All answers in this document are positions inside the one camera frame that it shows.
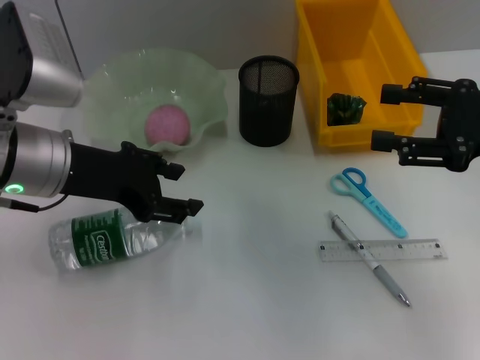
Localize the green plastic wrapper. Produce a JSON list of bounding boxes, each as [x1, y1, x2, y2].
[[325, 92, 367, 127]]

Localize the clear green-label water bottle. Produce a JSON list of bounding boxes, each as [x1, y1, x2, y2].
[[47, 205, 203, 274]]

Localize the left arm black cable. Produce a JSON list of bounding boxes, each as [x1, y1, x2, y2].
[[0, 193, 71, 213]]

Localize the clear plastic ruler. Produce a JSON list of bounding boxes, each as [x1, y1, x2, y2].
[[318, 237, 449, 263]]

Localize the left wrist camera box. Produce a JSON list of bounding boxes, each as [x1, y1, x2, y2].
[[0, 0, 84, 110]]

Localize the yellow plastic bin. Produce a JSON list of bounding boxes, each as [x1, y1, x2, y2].
[[294, 0, 428, 153]]

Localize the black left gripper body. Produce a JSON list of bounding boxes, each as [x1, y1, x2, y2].
[[66, 140, 167, 223]]

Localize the blue scissors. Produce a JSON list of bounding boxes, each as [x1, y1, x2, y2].
[[329, 166, 408, 239]]

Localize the pink peach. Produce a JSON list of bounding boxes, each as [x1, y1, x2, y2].
[[144, 104, 191, 148]]

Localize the black mesh pen holder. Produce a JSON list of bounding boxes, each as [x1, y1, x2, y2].
[[238, 55, 300, 148]]

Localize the white grey pen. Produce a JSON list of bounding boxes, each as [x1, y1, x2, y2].
[[328, 210, 411, 308]]

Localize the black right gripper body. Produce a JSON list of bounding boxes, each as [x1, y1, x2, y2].
[[436, 76, 480, 173]]

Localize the green glass fruit plate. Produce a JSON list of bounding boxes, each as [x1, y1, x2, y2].
[[80, 48, 230, 155]]

